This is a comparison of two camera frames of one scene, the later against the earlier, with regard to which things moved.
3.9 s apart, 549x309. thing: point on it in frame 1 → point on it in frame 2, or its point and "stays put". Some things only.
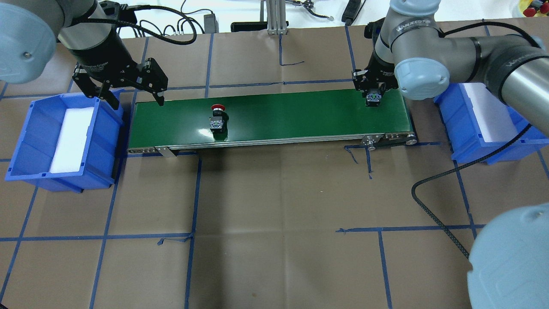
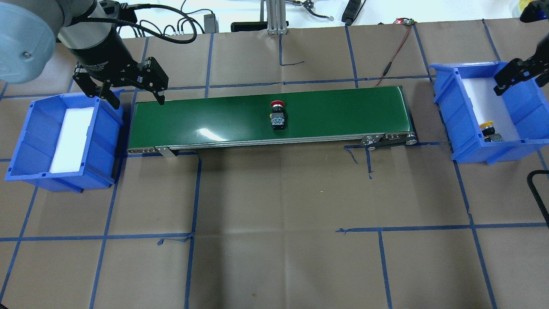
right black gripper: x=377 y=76 → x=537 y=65
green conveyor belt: x=268 y=119 stays put
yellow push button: x=373 y=99 → x=488 y=132
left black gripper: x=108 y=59 stays put
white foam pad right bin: x=494 y=119 stays put
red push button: x=216 y=121 → x=277 y=116
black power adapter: x=211 y=24 stays put
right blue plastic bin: x=466 y=139 stays put
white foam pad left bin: x=68 y=152 stays put
